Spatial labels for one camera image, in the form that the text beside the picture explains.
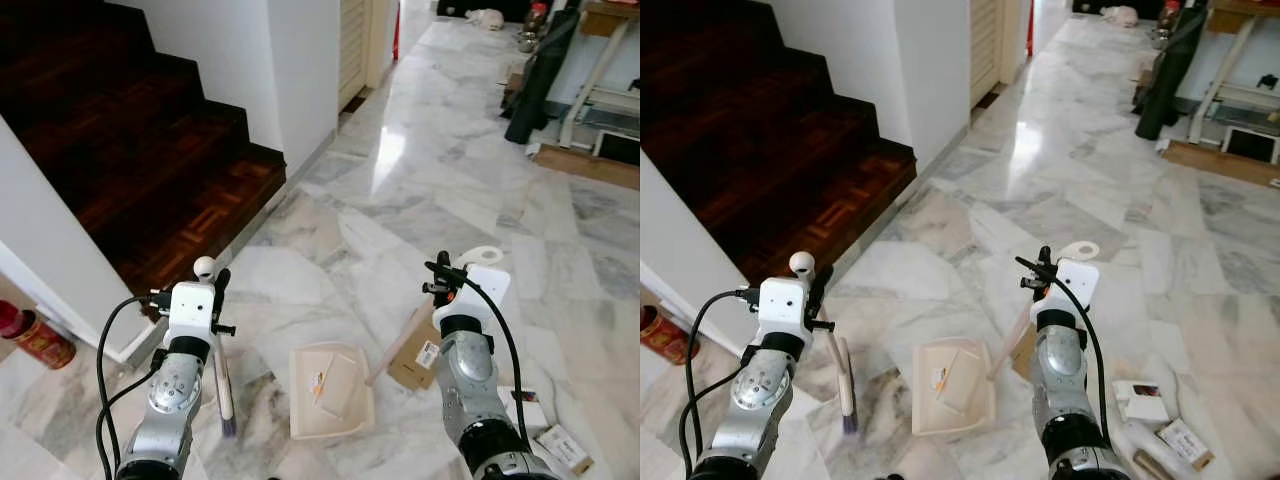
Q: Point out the white paper scrap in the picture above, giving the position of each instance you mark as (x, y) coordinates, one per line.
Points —
(335, 385)
(958, 380)

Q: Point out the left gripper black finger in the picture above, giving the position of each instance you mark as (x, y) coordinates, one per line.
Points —
(222, 288)
(822, 283)

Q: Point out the small flat brown-edged box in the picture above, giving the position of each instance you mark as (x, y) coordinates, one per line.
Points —
(1186, 444)
(565, 448)

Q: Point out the red bottle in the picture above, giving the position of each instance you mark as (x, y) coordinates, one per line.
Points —
(1168, 15)
(537, 15)

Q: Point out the cream louvered door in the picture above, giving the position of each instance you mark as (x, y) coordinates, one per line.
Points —
(985, 45)
(352, 45)

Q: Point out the brown labelled cardboard box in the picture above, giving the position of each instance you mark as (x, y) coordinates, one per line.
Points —
(412, 358)
(1022, 352)

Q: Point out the dark wooden staircase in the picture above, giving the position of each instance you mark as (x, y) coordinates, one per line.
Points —
(770, 110)
(130, 120)

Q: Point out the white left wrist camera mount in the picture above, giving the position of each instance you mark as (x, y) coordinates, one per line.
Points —
(190, 310)
(783, 305)

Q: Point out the white crumpled cloth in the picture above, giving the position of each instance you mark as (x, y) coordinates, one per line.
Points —
(487, 17)
(1120, 15)

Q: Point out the cream plastic dustpan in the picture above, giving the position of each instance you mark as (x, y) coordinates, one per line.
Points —
(955, 395)
(335, 400)

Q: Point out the red patterned tin can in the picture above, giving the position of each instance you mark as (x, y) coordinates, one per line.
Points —
(42, 342)
(668, 338)

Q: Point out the small white printed box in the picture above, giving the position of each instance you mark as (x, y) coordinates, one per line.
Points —
(525, 412)
(1142, 402)

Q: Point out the small metal pot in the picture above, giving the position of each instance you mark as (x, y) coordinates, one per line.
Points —
(1160, 38)
(527, 42)

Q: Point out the white framed black panel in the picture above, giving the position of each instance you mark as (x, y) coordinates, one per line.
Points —
(1250, 146)
(618, 148)

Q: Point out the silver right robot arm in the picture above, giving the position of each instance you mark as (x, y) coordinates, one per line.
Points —
(1062, 375)
(470, 385)

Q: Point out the brown wooden board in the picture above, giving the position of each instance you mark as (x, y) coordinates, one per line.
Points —
(1220, 162)
(590, 165)

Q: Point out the thin red pole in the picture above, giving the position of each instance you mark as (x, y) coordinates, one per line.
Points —
(1029, 35)
(396, 30)

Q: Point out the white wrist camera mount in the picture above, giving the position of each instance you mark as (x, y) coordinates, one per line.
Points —
(190, 310)
(783, 305)
(1078, 285)
(488, 295)

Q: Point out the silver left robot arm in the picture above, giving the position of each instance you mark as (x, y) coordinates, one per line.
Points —
(170, 400)
(755, 395)

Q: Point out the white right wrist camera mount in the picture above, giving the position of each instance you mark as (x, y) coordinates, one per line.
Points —
(1078, 285)
(488, 295)

